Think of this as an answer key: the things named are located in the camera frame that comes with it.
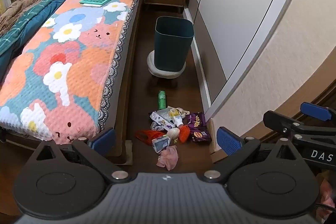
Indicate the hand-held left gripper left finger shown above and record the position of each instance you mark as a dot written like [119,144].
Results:
[103,140]

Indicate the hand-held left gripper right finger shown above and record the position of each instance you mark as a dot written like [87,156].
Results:
[229,141]

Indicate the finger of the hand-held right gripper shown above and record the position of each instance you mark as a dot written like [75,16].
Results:
[315,110]
[275,120]

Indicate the purple snack bag orange emblem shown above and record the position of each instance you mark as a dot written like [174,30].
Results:
[200,136]

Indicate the dark teal trash bin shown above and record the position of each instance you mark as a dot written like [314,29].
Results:
[172,45]

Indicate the person's pink clothing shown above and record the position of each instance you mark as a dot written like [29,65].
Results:
[326,187]

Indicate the red plastic bag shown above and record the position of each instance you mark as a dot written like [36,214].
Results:
[145,136]

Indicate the orange mesh net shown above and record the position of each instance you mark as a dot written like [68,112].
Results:
[183,133]

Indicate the white crumpled wrapper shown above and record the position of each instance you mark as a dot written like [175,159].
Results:
[183,111]

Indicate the small white bottle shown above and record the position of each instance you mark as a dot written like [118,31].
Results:
[178,121]

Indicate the white round ball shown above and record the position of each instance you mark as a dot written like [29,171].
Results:
[173,133]

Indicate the silvery plastic packet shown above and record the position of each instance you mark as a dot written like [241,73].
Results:
[160,145]

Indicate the white purple printed wrapper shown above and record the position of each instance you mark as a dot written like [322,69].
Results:
[160,121]

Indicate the pink crumpled plastic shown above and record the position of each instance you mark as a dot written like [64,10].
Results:
[168,158]

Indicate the green bottle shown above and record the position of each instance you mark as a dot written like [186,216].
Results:
[162,100]

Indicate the floral printed blanket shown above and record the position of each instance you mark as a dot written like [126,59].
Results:
[78,56]

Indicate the round grey stool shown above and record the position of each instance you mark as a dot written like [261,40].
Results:
[162,73]

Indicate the grey mattress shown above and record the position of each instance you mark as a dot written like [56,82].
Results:
[126,37]

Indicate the white wardrobe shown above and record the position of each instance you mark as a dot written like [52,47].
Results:
[236,16]

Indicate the teal quilt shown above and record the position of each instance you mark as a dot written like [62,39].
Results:
[31,16]

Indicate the brown fuzzy blanket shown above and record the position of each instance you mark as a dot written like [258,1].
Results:
[21,6]

